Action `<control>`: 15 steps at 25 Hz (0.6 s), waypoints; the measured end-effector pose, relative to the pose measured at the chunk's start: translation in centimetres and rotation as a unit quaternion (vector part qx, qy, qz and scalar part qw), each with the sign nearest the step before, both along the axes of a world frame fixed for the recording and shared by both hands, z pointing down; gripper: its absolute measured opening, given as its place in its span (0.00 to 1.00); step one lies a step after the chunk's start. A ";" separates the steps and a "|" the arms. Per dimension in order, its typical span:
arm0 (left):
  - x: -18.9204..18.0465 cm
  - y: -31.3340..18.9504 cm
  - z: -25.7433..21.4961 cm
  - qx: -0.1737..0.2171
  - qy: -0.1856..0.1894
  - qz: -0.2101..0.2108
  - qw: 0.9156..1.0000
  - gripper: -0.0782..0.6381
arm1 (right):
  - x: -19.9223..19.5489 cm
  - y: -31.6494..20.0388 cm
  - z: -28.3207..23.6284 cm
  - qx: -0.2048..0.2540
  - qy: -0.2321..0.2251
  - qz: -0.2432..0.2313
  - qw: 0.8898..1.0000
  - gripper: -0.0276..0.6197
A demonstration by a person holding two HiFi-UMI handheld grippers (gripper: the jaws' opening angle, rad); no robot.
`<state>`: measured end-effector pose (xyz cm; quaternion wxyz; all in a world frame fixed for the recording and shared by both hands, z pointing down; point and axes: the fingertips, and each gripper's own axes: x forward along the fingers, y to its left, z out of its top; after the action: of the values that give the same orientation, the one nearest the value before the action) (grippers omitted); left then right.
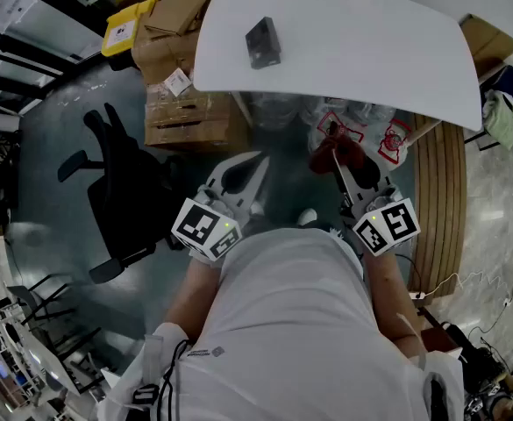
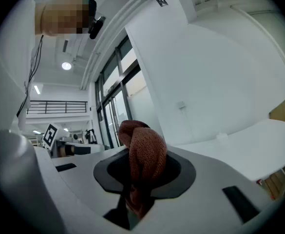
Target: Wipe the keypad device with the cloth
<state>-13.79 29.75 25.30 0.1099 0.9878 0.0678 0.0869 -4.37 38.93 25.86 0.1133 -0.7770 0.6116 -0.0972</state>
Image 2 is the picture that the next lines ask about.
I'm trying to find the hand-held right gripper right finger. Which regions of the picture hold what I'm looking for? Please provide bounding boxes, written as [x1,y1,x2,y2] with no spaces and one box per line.
[132,147,281,234]

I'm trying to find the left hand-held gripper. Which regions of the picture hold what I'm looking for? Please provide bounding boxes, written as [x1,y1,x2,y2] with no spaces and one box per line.
[42,122,104,158]

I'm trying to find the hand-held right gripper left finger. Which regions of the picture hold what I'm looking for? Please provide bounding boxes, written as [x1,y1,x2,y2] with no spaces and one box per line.
[35,147,131,234]

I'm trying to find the black railing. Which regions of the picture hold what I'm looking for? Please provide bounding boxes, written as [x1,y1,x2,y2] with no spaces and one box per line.
[26,100,88,115]

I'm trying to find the person's white shirt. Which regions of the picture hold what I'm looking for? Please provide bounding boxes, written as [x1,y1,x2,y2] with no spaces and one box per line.
[0,0,36,131]

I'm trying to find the black-framed glass doors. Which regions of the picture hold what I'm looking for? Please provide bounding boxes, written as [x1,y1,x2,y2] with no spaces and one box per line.
[95,34,157,151]

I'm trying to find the white ceiling pipes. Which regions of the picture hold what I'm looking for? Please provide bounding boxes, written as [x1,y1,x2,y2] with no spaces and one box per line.
[80,0,151,90]

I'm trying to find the person's head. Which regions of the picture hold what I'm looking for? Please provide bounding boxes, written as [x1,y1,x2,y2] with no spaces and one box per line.
[35,0,91,38]

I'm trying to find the black cable on shirt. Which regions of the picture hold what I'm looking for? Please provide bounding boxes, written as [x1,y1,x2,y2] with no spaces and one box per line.
[16,35,44,118]

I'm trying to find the black head camera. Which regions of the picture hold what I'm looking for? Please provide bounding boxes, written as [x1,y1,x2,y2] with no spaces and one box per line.
[88,0,107,40]

